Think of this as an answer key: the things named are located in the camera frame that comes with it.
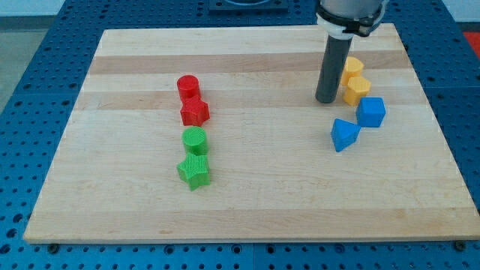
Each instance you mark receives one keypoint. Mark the red cylinder block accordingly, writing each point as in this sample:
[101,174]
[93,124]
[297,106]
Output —
[188,86]

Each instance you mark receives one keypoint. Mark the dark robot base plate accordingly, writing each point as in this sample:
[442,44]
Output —
[222,6]

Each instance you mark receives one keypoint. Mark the green cylinder block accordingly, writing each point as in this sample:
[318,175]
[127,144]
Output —
[195,141]

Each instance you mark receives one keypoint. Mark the red star block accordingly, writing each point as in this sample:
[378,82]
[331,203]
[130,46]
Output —
[194,111]

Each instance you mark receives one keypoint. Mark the wooden board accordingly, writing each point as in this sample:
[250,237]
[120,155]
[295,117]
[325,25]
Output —
[274,173]

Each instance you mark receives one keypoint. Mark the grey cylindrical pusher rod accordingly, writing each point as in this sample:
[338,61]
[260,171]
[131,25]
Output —
[334,59]

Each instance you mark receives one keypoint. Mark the yellow hexagon block front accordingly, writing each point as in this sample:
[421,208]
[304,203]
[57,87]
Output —
[357,88]

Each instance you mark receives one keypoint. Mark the blue triangle block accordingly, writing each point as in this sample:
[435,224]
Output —
[344,134]

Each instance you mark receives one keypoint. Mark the blue cube block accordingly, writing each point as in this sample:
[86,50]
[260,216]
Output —
[370,112]

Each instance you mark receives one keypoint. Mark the green star block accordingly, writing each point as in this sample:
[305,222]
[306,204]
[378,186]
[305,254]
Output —
[194,171]

